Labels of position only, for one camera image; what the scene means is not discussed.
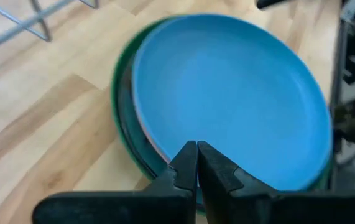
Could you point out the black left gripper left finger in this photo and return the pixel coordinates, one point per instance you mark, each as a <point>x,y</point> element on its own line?
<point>118,208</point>

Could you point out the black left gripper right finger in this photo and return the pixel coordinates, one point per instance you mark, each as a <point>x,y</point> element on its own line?
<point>258,208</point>

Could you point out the dark teal glazed plate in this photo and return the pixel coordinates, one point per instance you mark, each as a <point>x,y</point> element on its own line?
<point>127,124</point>

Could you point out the green plate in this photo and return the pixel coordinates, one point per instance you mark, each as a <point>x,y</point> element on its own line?
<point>113,93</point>

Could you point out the blue plate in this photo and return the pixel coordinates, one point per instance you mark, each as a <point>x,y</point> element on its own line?
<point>227,93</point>

